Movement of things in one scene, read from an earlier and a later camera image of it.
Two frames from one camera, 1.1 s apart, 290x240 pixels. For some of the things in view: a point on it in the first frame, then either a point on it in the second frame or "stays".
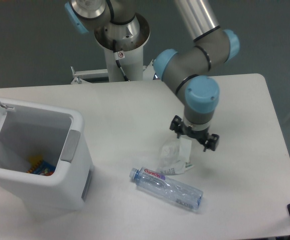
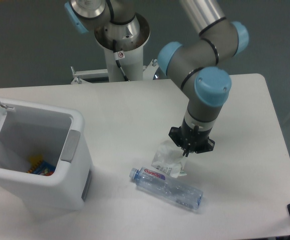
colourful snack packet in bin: [39, 166] stays
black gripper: [202, 136] to [193, 140]
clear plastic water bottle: [168, 187] stays
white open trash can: [38, 152] stays
